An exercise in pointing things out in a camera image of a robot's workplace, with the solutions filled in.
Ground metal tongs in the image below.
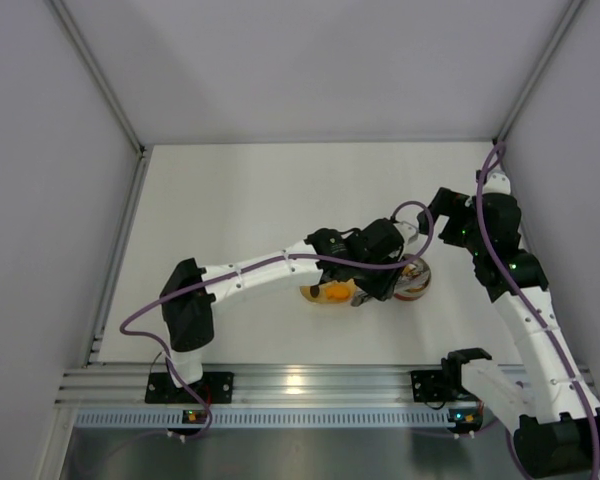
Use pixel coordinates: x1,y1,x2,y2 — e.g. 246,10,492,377
348,259,429,306

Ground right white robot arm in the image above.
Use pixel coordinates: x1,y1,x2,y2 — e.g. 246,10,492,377
418,173,600,479

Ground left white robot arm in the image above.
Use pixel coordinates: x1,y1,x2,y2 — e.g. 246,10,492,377
160,218,418,387

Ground round metal lunch box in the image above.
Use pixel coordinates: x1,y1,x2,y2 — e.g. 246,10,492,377
393,258,431,301

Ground orange fish cracker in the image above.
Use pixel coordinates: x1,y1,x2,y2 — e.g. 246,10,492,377
324,282,355,303

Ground yellow food container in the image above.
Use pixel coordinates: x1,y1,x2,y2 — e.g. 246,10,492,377
299,280,357,305

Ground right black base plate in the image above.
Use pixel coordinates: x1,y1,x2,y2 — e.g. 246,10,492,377
410,369,451,404

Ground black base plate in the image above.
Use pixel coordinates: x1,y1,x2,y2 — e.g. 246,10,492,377
144,371,235,404
410,369,451,404

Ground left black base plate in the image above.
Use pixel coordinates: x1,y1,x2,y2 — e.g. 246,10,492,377
144,371,235,404

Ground right aluminium frame post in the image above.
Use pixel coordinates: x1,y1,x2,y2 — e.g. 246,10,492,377
491,0,589,145

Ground aluminium frame post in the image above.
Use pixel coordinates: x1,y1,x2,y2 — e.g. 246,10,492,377
491,0,589,145
47,0,149,156

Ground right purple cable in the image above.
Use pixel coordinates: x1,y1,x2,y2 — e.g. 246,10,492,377
409,139,600,480

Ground purple cable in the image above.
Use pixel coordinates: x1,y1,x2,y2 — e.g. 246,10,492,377
118,201,436,441
409,139,600,480

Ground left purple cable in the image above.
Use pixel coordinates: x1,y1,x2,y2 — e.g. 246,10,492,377
118,201,436,441

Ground left aluminium frame post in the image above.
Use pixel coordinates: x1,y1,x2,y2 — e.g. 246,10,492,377
47,0,149,156

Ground aluminium mounting rail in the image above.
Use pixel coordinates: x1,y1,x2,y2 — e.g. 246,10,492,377
54,362,594,409

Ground slotted cable duct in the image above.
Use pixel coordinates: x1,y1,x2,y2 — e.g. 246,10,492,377
74,407,464,429

